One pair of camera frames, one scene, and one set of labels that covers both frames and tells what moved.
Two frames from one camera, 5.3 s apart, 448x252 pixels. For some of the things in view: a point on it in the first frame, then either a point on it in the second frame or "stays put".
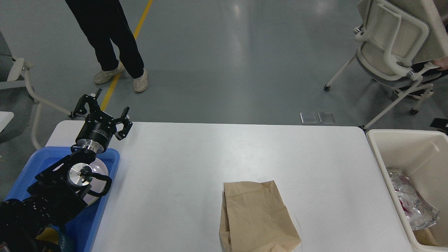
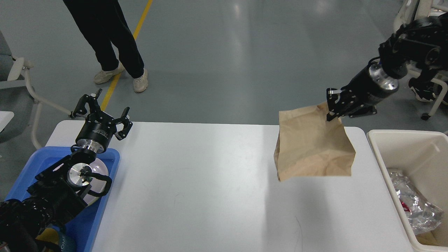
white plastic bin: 422,155 stays put
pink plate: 97,184 stays put
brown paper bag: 254,218 to 307,145
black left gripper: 99,127 stays put
